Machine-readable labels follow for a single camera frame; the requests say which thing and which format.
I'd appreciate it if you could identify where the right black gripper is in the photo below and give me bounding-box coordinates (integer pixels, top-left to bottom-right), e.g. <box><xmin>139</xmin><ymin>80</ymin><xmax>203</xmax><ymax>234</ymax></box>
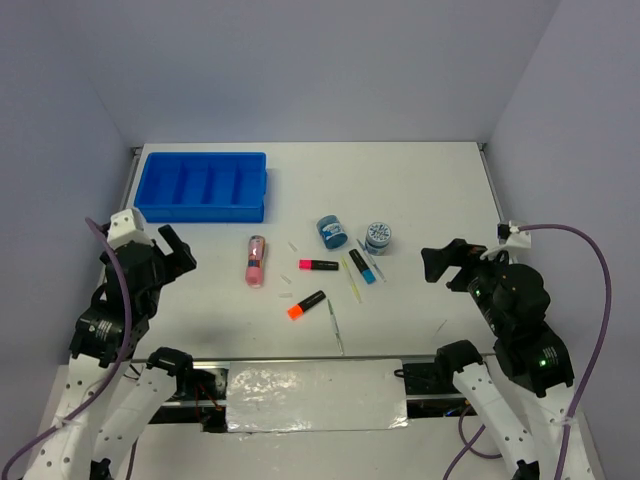
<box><xmin>420</xmin><ymin>234</ymin><xmax>515</xmax><ymax>331</ymax></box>

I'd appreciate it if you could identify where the yellow thin pen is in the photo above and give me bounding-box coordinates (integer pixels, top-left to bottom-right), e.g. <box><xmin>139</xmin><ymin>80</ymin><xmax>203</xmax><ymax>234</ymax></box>
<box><xmin>341</xmin><ymin>256</ymin><xmax>362</xmax><ymax>304</ymax></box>

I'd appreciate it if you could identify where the green thin pen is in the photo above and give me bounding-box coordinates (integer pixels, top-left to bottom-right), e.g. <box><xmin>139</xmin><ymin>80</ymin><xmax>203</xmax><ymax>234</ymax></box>
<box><xmin>327</xmin><ymin>299</ymin><xmax>345</xmax><ymax>356</ymax></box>

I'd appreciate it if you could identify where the blue thin pen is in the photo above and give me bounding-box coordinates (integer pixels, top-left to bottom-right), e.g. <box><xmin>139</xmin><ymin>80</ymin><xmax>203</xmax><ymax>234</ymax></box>
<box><xmin>356</xmin><ymin>238</ymin><xmax>387</xmax><ymax>283</ymax></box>

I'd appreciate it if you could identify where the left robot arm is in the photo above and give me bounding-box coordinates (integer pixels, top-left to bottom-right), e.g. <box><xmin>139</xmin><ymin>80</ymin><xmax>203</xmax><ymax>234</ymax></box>
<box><xmin>22</xmin><ymin>213</ymin><xmax>196</xmax><ymax>479</ymax></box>

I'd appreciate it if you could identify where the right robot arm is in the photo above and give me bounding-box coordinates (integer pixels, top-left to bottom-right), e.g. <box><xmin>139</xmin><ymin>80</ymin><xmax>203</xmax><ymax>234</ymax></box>
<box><xmin>421</xmin><ymin>239</ymin><xmax>594</xmax><ymax>479</ymax></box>

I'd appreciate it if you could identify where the blue compartment tray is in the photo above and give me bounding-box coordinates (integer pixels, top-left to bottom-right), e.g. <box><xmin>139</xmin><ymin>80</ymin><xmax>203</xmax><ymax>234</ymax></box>
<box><xmin>134</xmin><ymin>152</ymin><xmax>268</xmax><ymax>223</ymax></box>

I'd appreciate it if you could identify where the pink crayon tube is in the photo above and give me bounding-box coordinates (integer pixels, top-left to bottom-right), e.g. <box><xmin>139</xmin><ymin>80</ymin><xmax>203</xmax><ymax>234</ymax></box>
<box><xmin>245</xmin><ymin>235</ymin><xmax>266</xmax><ymax>288</ymax></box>

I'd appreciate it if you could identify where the blue slime jar upright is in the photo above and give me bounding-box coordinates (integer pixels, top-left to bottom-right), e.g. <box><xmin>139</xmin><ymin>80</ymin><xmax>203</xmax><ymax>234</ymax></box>
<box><xmin>365</xmin><ymin>222</ymin><xmax>392</xmax><ymax>256</ymax></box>

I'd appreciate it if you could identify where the blue black highlighter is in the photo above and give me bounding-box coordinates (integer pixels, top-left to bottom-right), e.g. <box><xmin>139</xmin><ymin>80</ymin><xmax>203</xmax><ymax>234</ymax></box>
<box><xmin>349</xmin><ymin>249</ymin><xmax>376</xmax><ymax>285</ymax></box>

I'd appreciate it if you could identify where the pink black highlighter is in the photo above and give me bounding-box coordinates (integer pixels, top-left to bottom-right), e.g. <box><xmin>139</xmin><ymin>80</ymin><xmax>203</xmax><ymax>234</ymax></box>
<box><xmin>298</xmin><ymin>259</ymin><xmax>339</xmax><ymax>271</ymax></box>

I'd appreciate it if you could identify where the blue slime jar lying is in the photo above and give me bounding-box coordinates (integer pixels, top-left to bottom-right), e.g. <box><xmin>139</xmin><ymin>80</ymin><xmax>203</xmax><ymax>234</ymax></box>
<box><xmin>316</xmin><ymin>215</ymin><xmax>348</xmax><ymax>250</ymax></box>

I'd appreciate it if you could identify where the orange black highlighter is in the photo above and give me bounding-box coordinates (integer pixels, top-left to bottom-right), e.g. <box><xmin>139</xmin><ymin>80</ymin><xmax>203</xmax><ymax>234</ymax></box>
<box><xmin>287</xmin><ymin>290</ymin><xmax>326</xmax><ymax>320</ymax></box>

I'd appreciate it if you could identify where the silver foil plate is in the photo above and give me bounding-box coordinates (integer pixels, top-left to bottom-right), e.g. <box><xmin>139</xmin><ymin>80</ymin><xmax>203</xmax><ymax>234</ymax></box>
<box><xmin>226</xmin><ymin>359</ymin><xmax>408</xmax><ymax>433</ymax></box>

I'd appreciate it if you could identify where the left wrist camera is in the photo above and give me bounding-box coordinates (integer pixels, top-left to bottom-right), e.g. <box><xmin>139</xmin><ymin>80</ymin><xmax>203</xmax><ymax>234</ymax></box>
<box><xmin>107</xmin><ymin>208</ymin><xmax>149</xmax><ymax>250</ymax></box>

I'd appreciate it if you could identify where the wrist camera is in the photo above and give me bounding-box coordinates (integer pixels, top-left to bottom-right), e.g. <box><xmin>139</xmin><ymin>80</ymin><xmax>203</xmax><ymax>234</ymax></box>
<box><xmin>107</xmin><ymin>208</ymin><xmax>149</xmax><ymax>250</ymax></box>
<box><xmin>497</xmin><ymin>221</ymin><xmax>532</xmax><ymax>252</ymax></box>

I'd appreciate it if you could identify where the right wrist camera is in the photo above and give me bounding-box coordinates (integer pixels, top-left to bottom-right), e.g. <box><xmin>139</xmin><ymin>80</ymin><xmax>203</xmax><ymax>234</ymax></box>
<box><xmin>497</xmin><ymin>221</ymin><xmax>532</xmax><ymax>252</ymax></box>

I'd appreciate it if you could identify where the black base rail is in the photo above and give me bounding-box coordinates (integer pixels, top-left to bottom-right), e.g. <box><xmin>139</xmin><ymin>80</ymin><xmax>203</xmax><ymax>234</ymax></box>
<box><xmin>151</xmin><ymin>356</ymin><xmax>466</xmax><ymax>435</ymax></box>

